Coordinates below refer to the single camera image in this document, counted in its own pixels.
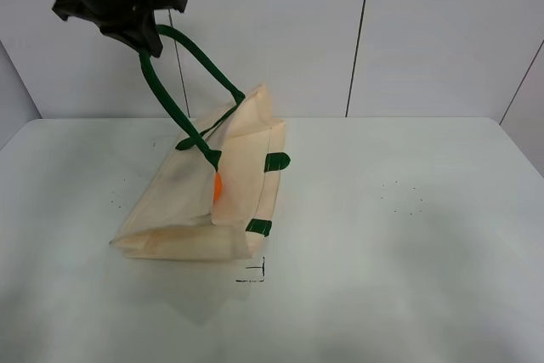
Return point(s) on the orange fruit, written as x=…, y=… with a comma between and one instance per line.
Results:
x=218, y=187

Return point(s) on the white linen bag green handles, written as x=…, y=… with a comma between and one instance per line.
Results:
x=176, y=217

